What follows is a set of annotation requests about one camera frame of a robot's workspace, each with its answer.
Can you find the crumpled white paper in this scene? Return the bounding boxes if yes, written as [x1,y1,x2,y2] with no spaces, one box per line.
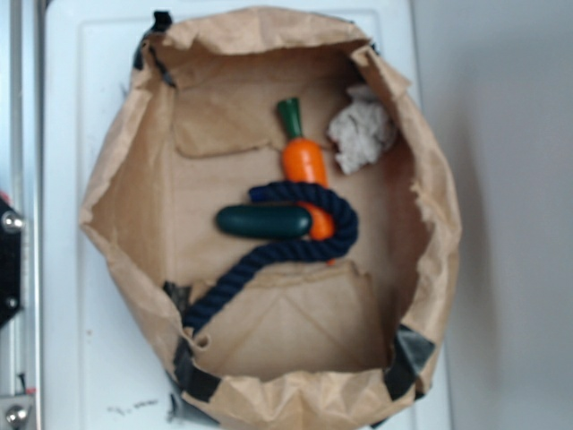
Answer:
[327,84,398,175]

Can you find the dark green toy cucumber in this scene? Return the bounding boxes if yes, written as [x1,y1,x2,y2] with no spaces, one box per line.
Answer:
[215,205,312,240]

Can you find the aluminium frame rail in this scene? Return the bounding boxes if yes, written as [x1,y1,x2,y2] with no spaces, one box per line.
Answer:
[1,1,47,429]

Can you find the orange toy carrot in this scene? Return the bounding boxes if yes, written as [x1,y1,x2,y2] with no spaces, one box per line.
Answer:
[277,98,335,240]

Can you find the brown paper bag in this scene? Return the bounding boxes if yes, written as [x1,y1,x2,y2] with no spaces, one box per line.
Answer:
[80,6,461,429]

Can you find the black mounting plate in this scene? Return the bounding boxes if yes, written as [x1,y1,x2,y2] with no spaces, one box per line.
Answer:
[0,192,25,328]

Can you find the navy blue rope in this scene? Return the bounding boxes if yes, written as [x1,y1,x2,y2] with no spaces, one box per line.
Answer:
[182,180,360,338]

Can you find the white plastic tray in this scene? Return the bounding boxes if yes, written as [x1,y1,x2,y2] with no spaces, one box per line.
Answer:
[38,0,453,430]

